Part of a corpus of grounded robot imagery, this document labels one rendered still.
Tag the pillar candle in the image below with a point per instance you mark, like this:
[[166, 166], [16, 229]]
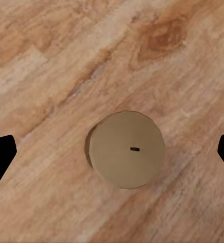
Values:
[[126, 149]]

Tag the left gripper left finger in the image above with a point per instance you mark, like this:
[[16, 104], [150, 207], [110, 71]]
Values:
[[8, 151]]

